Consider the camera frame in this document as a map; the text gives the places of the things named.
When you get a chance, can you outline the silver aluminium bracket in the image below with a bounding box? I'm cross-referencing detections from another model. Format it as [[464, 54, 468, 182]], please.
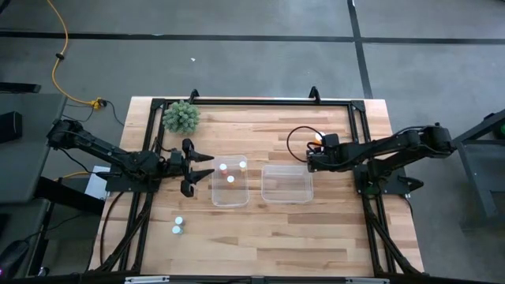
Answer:
[[345, 277, 391, 284], [124, 275, 170, 284]]

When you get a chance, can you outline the grey desk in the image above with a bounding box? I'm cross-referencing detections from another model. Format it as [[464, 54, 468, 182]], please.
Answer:
[[0, 92, 67, 204]]

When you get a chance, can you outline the black metal stand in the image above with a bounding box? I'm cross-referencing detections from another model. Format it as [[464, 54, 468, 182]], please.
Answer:
[[436, 109, 505, 230]]

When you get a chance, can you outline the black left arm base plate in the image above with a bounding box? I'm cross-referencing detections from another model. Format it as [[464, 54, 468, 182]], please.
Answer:
[[105, 173, 161, 194]]

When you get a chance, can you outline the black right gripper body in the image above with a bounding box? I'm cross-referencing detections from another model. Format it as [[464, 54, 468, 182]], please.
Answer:
[[306, 148, 336, 174]]

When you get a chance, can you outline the black computer mouse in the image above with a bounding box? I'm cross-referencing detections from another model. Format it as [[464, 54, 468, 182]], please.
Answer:
[[0, 239, 31, 279]]

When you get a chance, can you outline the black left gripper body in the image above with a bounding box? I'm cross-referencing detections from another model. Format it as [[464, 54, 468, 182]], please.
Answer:
[[168, 137, 196, 198]]

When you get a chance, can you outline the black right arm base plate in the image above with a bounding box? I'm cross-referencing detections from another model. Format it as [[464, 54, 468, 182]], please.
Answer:
[[353, 163, 425, 197]]

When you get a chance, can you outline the black speaker box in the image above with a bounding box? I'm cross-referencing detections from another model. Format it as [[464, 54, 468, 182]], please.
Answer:
[[0, 110, 24, 144]]

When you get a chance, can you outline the yellow extension cable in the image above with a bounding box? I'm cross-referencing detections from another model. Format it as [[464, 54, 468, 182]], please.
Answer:
[[46, 0, 104, 110]]

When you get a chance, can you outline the green succulent in white pot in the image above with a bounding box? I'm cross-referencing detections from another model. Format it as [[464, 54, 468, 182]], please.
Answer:
[[162, 99, 201, 135]]

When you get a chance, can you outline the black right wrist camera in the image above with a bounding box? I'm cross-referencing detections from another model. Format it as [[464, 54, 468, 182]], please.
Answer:
[[322, 133, 341, 150]]

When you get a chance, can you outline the white paper sheet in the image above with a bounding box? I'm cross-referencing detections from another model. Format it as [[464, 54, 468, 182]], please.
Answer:
[[84, 165, 111, 200]]

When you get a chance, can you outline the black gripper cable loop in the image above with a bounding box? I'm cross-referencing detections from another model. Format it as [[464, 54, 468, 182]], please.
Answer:
[[286, 125, 323, 163]]

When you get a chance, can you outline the clear plastic bin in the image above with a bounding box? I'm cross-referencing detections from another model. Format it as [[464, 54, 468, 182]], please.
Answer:
[[260, 164, 315, 205], [211, 155, 250, 209]]

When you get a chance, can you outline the thin yellow cable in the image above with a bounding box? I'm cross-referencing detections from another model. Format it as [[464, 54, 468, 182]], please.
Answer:
[[58, 170, 92, 181]]

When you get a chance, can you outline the black aluminium table frame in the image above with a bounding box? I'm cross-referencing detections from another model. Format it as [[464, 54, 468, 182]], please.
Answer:
[[88, 85, 425, 277]]

